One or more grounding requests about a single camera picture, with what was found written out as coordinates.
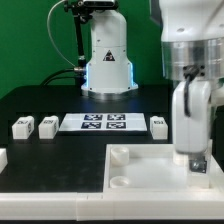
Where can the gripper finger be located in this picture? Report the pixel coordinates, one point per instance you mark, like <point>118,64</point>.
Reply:
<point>197,163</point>

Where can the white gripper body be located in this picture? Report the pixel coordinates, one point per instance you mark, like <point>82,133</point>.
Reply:
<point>191,133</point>

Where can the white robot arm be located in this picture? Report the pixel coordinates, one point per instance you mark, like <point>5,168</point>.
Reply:
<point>192,43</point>

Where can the white U-shaped obstacle fence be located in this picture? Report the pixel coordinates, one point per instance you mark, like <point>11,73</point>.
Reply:
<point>118,205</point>

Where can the white sheet with fiducial markers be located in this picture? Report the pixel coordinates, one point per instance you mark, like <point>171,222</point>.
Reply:
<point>103,122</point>

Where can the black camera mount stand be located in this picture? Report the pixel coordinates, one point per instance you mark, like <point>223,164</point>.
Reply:
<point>82,11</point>

